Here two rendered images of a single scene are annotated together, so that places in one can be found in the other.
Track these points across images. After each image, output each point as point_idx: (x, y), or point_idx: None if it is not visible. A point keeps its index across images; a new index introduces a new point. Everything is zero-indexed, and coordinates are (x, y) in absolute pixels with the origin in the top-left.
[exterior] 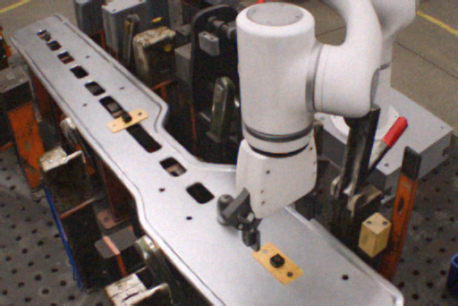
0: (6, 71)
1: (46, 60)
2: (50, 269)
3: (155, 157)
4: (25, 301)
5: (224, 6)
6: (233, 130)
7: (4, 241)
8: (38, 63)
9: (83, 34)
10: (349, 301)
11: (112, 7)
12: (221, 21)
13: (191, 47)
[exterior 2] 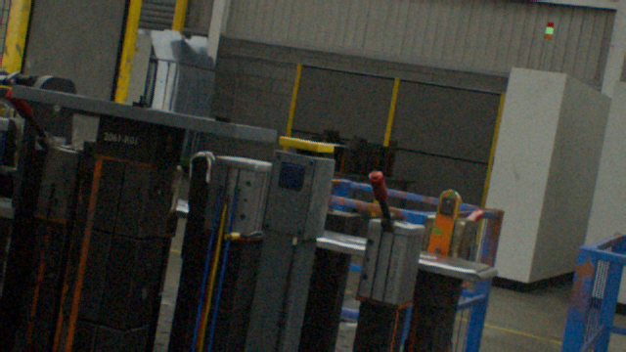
0: (344, 213)
1: (326, 232)
2: (169, 332)
3: None
4: (168, 321)
5: (46, 75)
6: (0, 198)
7: None
8: (333, 232)
9: (327, 239)
10: None
11: (255, 160)
12: (35, 74)
13: (71, 124)
